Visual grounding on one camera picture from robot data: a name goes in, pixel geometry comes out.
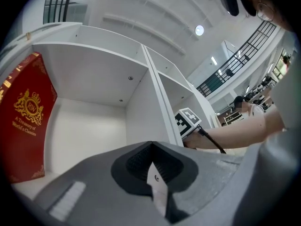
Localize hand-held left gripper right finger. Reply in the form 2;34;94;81
152;141;244;224

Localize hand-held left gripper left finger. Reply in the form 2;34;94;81
32;140;170;226

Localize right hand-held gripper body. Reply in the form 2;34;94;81
174;107;203;137

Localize white shelf unit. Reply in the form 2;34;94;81
0;22;217;198

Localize person's right forearm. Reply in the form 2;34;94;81
206;106;283;150

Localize person's right hand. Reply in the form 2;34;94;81
184;129;209;150

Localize black metal railing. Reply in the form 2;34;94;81
43;0;88;25
196;21;277;98

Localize red book with gold crest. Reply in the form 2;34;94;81
0;51;58;184

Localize round wire glasses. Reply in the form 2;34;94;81
256;2;275;23

